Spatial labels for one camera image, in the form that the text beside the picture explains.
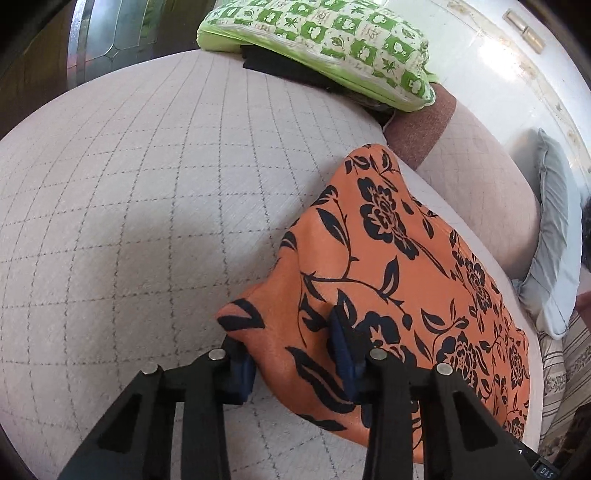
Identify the green patterned pillow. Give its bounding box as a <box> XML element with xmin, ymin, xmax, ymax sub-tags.
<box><xmin>196</xmin><ymin>0</ymin><xmax>437</xmax><ymax>112</ymax></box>

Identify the orange floral garment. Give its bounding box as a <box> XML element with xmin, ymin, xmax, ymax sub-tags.
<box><xmin>215</xmin><ymin>144</ymin><xmax>532</xmax><ymax>464</ymax></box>

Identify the brass wall fitting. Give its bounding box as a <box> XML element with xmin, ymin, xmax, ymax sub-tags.
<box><xmin>503</xmin><ymin>8</ymin><xmax>547</xmax><ymax>51</ymax></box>

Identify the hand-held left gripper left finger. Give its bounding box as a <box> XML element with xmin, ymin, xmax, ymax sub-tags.
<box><xmin>55</xmin><ymin>335</ymin><xmax>256</xmax><ymax>480</ymax></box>

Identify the striped beige cloth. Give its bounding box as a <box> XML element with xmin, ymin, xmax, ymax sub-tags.
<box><xmin>536</xmin><ymin>311</ymin><xmax>591</xmax><ymax>464</ymax></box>

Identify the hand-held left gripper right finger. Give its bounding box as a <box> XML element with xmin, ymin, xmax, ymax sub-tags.
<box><xmin>329</xmin><ymin>302</ymin><xmax>541</xmax><ymax>480</ymax></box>

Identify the black folded cloth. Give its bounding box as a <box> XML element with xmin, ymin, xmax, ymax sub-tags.
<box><xmin>241</xmin><ymin>44</ymin><xmax>393</xmax><ymax>112</ymax></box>

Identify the white quilted bed mattress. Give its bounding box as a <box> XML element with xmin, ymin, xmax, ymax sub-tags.
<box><xmin>0</xmin><ymin>48</ymin><xmax>543</xmax><ymax>480</ymax></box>

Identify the grey pillow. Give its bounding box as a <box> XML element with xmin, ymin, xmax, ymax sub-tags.
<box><xmin>516</xmin><ymin>128</ymin><xmax>586</xmax><ymax>341</ymax></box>

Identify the pink padded headboard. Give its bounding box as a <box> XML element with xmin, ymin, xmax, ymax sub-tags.
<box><xmin>383</xmin><ymin>85</ymin><xmax>543</xmax><ymax>283</ymax></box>

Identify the stained glass wooden door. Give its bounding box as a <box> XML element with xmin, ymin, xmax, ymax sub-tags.
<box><xmin>0</xmin><ymin>0</ymin><xmax>220</xmax><ymax>139</ymax></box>

